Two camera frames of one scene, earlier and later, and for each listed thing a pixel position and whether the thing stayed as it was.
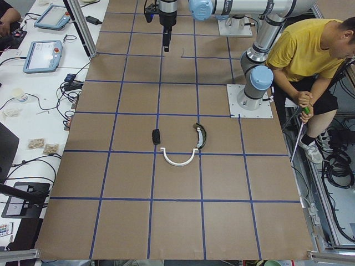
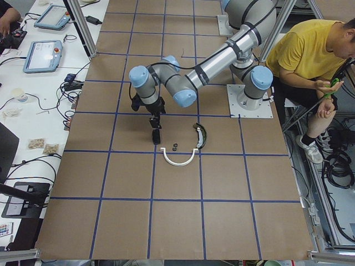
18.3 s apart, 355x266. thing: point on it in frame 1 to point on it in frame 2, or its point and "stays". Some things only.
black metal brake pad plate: (156, 136) stays
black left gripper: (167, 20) to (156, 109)
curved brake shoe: (202, 135) stays
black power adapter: (93, 20) stays
